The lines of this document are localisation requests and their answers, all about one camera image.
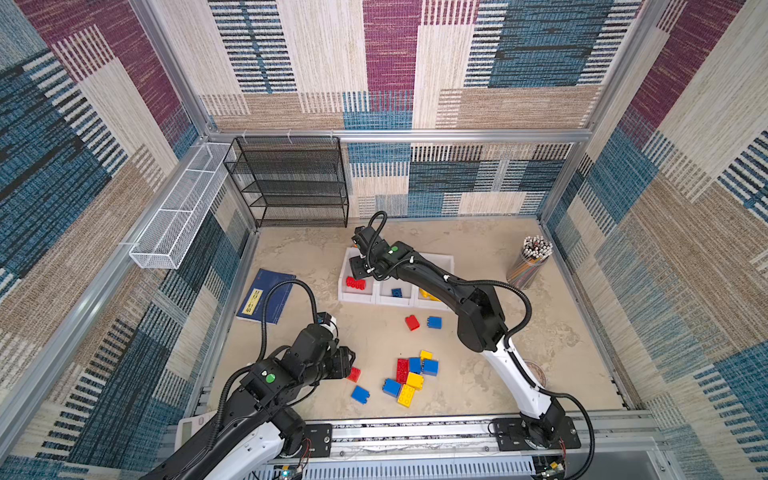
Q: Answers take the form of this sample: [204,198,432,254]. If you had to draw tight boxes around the long red lego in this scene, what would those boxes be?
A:
[346,280,367,291]

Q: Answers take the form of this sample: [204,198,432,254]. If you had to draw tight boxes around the tall red lego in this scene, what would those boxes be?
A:
[395,358,410,385]

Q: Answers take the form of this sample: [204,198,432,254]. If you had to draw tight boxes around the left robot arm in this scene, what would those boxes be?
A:
[144,279,356,479]

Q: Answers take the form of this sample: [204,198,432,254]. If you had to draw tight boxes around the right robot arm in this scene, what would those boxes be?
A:
[350,211,596,479]

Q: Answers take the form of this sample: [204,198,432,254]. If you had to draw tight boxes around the white three-compartment bin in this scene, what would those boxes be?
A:
[336,246,455,313]

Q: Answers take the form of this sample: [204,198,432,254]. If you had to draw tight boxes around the long yellow lego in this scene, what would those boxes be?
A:
[397,384,416,408]

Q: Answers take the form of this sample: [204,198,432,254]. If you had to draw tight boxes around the blue book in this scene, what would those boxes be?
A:
[237,269,296,324]

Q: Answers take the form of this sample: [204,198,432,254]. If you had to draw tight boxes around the black mesh shelf rack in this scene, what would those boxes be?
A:
[223,136,350,228]

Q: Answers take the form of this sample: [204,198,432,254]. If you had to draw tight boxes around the pencil cup with pencils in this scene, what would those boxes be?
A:
[507,235,553,290]

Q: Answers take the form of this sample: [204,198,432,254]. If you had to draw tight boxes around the white pink calculator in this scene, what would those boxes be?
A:
[174,411,216,451]

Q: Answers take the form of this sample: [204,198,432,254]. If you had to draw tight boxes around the white wire wall basket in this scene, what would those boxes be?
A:
[129,143,229,270]

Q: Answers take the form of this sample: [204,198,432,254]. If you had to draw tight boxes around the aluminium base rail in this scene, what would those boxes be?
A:
[179,410,661,480]

